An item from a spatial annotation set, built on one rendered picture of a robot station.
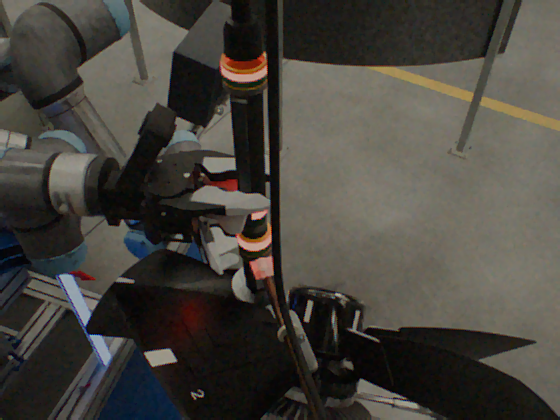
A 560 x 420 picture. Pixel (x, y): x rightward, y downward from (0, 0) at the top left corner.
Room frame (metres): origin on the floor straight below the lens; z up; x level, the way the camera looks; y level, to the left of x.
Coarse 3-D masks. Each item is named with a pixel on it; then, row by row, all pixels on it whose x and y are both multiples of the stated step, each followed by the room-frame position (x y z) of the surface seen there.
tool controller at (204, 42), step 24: (216, 0) 1.34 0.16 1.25; (216, 24) 1.24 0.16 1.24; (192, 48) 1.13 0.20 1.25; (216, 48) 1.15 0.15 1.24; (192, 72) 1.09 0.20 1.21; (216, 72) 1.08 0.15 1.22; (168, 96) 1.11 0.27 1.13; (192, 96) 1.09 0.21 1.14; (216, 96) 1.10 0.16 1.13; (192, 120) 1.09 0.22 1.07
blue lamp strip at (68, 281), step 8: (64, 280) 0.53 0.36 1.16; (72, 280) 0.55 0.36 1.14; (72, 288) 0.54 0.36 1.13; (72, 296) 0.53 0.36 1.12; (80, 296) 0.55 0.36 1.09; (80, 304) 0.54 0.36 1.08; (80, 312) 0.53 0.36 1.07; (88, 312) 0.55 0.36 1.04; (96, 336) 0.54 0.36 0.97; (96, 344) 0.53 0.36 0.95; (104, 344) 0.55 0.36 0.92; (104, 352) 0.54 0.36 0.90; (104, 360) 0.53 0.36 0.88
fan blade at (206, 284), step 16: (160, 256) 0.59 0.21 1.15; (176, 256) 0.59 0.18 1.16; (128, 272) 0.55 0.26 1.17; (144, 272) 0.55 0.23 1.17; (160, 272) 0.54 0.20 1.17; (176, 272) 0.54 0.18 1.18; (192, 272) 0.54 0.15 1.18; (208, 272) 0.54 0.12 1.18; (224, 272) 0.54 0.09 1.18; (192, 288) 0.50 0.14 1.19; (208, 288) 0.50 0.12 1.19; (224, 288) 0.50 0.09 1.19; (96, 304) 0.48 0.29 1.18; (96, 320) 0.44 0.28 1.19; (112, 320) 0.44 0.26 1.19; (112, 336) 0.41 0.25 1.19; (128, 336) 0.41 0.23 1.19
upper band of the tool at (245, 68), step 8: (224, 56) 0.45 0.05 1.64; (264, 56) 0.45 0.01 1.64; (224, 64) 0.43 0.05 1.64; (232, 64) 0.46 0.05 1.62; (240, 64) 0.46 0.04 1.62; (248, 64) 0.46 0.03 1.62; (264, 64) 0.43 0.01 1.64; (232, 72) 0.42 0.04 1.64; (240, 72) 0.42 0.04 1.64; (248, 72) 0.42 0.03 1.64; (256, 72) 0.42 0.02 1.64; (232, 80) 0.42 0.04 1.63; (256, 80) 0.42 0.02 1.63; (232, 88) 0.42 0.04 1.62
